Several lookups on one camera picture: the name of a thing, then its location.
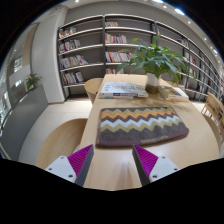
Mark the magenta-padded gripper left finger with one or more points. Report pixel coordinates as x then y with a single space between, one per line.
80 160

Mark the slatted wooden chair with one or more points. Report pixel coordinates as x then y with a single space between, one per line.
213 105

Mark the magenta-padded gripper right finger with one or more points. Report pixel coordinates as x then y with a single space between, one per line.
146 161

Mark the green potted plant white vase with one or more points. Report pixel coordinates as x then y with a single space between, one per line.
155 63

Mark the large white book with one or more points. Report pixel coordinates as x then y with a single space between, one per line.
121 89

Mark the zigzag striped grey towel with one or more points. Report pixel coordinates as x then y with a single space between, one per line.
140 128

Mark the tall bookshelf unit with books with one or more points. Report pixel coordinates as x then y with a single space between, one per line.
86 46

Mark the round-backed wooden chair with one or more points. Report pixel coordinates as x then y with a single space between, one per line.
61 141
92 89
212 133

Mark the small background potted plant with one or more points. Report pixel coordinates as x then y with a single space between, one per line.
32 81

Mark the recessed ceiling lights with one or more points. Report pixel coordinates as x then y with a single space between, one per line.
179 11

